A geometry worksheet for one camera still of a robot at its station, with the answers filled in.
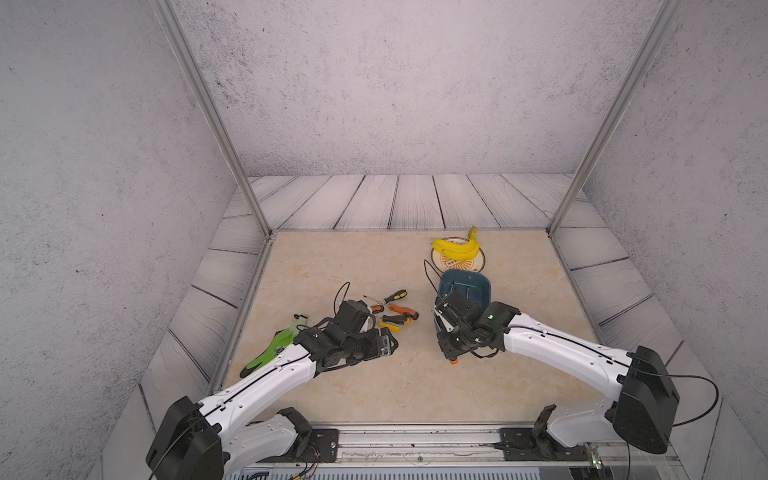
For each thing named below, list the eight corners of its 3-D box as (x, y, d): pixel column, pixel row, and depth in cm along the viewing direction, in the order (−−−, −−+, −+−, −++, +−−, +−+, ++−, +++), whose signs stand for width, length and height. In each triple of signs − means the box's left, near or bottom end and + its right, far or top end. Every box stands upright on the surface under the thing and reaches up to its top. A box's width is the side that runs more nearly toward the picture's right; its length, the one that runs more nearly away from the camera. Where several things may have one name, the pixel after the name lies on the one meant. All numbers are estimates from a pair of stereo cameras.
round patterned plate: (433, 271, 111) (433, 268, 109) (431, 253, 116) (431, 249, 115) (486, 271, 110) (488, 267, 109) (482, 253, 116) (483, 249, 114)
